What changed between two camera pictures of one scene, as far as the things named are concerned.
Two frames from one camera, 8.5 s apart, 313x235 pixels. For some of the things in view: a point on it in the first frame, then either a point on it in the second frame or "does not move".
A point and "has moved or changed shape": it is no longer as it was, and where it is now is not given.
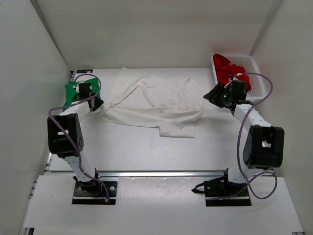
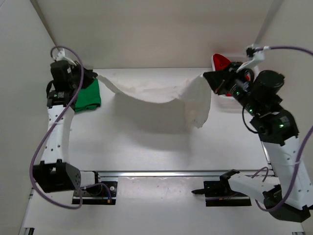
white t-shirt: [172, 105] has moved or changed shape
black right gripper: [213, 97] -> [219, 80]
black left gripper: [99, 103] -> [89, 77]
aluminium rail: [161, 174] does not move
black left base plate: [92, 192] does not move
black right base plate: [220, 192] does not move
